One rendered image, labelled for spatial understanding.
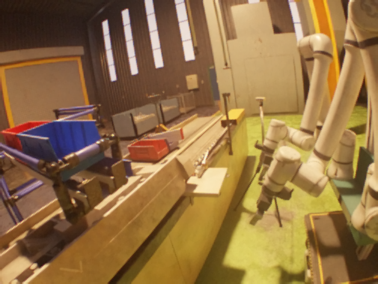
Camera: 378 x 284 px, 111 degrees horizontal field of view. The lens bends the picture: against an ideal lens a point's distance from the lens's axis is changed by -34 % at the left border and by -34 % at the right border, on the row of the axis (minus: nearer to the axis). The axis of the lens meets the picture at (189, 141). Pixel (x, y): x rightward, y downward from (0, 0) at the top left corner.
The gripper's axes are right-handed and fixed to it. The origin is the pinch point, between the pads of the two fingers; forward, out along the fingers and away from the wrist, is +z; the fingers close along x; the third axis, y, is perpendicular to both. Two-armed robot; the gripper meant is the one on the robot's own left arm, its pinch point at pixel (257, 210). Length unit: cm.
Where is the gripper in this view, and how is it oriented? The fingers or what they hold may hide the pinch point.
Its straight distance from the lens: 91.4
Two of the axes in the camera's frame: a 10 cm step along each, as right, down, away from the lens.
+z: -1.4, 8.2, 5.6
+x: -4.6, 4.4, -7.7
